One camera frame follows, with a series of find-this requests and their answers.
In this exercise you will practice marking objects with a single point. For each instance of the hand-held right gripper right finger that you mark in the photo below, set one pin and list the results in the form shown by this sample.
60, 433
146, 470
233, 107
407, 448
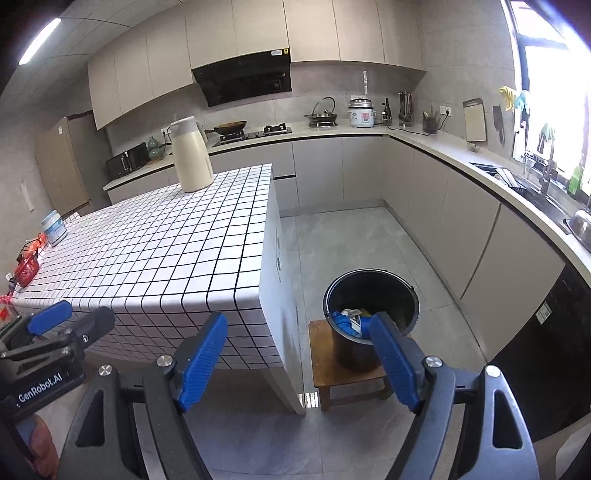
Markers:
395, 360

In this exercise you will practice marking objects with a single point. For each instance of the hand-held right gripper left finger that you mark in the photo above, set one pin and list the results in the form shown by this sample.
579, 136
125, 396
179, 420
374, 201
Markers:
203, 360

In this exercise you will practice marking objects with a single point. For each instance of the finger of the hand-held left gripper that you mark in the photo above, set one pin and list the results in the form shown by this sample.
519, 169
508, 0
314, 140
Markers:
94, 325
46, 317

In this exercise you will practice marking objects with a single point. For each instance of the blue plastic bag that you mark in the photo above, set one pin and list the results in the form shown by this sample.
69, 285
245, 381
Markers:
344, 323

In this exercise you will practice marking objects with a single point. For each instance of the black bucket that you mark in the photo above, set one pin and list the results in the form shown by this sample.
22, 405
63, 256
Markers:
392, 295

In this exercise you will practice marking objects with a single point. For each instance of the red basket with ribbon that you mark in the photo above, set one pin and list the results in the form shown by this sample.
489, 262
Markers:
27, 272

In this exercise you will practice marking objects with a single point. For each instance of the wooden stool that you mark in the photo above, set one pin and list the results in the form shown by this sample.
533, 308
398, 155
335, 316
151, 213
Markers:
323, 360

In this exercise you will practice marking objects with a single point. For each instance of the blue and white canister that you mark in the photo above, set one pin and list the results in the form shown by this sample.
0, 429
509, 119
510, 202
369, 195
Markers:
54, 228

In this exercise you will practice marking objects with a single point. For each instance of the beige refrigerator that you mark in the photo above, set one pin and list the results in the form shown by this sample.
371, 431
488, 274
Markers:
64, 170

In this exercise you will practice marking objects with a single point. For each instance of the black built-in dishwasher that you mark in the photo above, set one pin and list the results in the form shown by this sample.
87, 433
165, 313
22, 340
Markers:
545, 360

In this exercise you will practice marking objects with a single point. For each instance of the beige kitchen base cabinets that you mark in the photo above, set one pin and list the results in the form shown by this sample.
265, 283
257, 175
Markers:
438, 207

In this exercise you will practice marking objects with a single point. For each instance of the black microwave oven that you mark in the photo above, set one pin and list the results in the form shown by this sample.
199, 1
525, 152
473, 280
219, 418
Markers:
127, 161

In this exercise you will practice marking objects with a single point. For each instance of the green ceramic vase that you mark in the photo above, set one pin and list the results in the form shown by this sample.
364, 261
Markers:
154, 151

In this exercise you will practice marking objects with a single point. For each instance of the cream thermos jug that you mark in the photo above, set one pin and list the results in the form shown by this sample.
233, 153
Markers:
191, 161

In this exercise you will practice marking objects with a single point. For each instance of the kitchen sink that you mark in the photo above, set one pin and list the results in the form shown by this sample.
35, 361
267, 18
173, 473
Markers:
508, 180

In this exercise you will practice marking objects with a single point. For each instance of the steel bowl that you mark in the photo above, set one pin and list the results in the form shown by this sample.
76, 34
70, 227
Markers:
581, 228

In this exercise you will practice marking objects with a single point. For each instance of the dark wok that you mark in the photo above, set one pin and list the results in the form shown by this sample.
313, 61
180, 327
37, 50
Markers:
231, 127

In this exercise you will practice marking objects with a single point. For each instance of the black gas stove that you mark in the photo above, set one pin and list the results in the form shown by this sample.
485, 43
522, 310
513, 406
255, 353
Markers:
268, 134

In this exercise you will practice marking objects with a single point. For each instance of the metal kitchen faucet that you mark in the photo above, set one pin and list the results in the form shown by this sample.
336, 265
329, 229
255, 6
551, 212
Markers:
545, 177

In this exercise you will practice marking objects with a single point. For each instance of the black utensil holder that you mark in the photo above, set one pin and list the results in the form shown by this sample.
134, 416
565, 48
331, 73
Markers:
430, 123

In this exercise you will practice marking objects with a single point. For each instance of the dark glass bottle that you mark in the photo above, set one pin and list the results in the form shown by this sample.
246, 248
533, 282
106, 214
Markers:
386, 113

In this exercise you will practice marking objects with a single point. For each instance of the white rice cooker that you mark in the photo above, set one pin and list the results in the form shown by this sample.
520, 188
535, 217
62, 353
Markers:
360, 114

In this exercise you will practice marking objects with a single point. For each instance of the metal utensil rack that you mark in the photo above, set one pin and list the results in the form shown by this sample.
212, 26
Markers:
405, 108

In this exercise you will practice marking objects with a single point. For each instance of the beige cutting board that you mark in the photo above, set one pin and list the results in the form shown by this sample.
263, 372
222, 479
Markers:
474, 120

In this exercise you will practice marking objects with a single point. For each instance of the green bottle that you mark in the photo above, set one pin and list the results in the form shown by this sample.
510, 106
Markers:
576, 182

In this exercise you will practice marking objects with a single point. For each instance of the black pan with glass lid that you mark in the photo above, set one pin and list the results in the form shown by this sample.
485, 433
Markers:
322, 115

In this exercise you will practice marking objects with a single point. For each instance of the black cleaver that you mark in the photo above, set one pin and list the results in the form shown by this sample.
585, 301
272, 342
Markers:
497, 122

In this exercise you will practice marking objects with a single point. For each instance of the ceiling light strip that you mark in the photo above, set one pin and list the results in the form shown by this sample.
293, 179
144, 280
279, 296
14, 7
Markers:
40, 40

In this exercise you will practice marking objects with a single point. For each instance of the black range hood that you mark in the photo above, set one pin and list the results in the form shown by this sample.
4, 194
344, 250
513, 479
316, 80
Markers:
244, 78

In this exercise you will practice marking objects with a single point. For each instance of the yellow hanging glove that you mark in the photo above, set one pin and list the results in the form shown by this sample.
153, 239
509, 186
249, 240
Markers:
507, 97

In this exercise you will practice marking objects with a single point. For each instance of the blue hanging glove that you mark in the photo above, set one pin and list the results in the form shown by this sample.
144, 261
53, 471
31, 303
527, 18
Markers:
522, 100

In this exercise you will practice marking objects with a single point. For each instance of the kitchen window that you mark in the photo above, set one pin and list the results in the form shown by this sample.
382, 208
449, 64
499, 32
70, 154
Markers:
554, 92

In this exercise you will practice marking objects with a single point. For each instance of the beige upper cabinets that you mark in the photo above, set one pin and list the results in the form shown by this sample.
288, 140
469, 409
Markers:
231, 32

